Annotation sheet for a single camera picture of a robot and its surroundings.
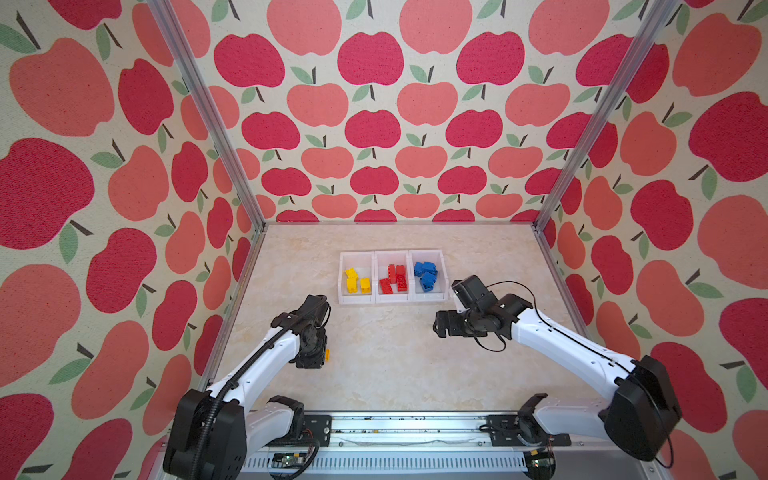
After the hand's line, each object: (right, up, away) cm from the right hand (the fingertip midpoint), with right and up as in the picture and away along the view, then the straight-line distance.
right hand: (452, 325), depth 83 cm
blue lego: (-6, +15, +21) cm, 27 cm away
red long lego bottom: (-17, +13, +22) cm, 30 cm away
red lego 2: (-13, +12, +19) cm, 26 cm away
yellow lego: (-31, +13, +22) cm, 40 cm away
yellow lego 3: (-26, +9, +16) cm, 32 cm away
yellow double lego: (-36, -10, +6) cm, 38 cm away
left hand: (-34, -7, +2) cm, 35 cm away
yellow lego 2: (-30, +10, +19) cm, 37 cm away
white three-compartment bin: (-23, +16, +17) cm, 33 cm away
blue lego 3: (-5, +9, +18) cm, 21 cm away
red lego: (-18, +8, +18) cm, 27 cm away
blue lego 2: (-3, +15, +19) cm, 24 cm away
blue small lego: (-3, +12, +18) cm, 22 cm away
